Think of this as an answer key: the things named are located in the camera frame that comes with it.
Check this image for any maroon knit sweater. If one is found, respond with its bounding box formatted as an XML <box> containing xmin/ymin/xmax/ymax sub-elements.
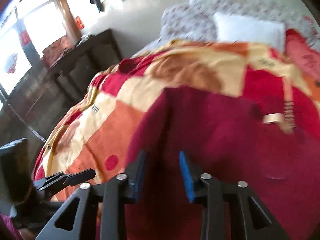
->
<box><xmin>126</xmin><ymin>87</ymin><xmax>319</xmax><ymax>239</ymax></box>

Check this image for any orange red patterned blanket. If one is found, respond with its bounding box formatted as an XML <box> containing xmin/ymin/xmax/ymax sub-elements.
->
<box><xmin>34</xmin><ymin>40</ymin><xmax>319</xmax><ymax>184</ymax></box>

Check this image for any dark wooden side table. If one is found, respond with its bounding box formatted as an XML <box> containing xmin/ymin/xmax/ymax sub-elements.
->
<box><xmin>24</xmin><ymin>28</ymin><xmax>124</xmax><ymax>120</ymax></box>

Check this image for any red heart cushion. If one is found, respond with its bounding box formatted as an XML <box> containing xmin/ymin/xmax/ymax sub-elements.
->
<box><xmin>285</xmin><ymin>29</ymin><xmax>319</xmax><ymax>82</ymax></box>

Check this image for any white pillow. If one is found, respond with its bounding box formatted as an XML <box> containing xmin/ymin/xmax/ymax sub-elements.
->
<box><xmin>213</xmin><ymin>12</ymin><xmax>286</xmax><ymax>52</ymax></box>

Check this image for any floral print quilt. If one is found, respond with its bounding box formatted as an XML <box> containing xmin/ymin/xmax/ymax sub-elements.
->
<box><xmin>137</xmin><ymin>0</ymin><xmax>319</xmax><ymax>54</ymax></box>

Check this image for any black item hanging on wall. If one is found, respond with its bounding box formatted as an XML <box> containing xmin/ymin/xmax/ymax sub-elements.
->
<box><xmin>90</xmin><ymin>0</ymin><xmax>105</xmax><ymax>12</ymax></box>

